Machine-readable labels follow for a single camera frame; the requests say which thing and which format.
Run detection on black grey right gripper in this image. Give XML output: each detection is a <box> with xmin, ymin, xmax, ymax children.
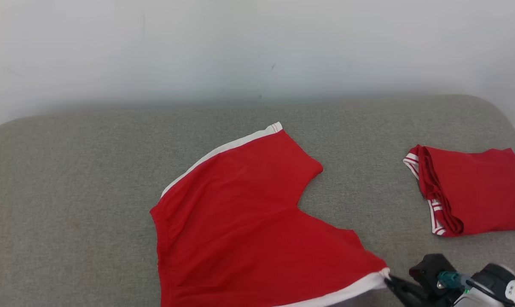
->
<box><xmin>385</xmin><ymin>263</ymin><xmax>515</xmax><ymax>307</ymax></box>

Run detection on red shorts with white stripe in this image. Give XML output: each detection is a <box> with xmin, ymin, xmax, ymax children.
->
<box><xmin>150</xmin><ymin>122</ymin><xmax>391</xmax><ymax>307</ymax></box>

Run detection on teal cable connector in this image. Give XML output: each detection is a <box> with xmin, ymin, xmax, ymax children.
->
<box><xmin>437</xmin><ymin>271</ymin><xmax>471</xmax><ymax>290</ymax></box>

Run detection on red Bulls 23 jersey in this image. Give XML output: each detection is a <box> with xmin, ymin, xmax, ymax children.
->
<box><xmin>402</xmin><ymin>145</ymin><xmax>515</xmax><ymax>237</ymax></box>

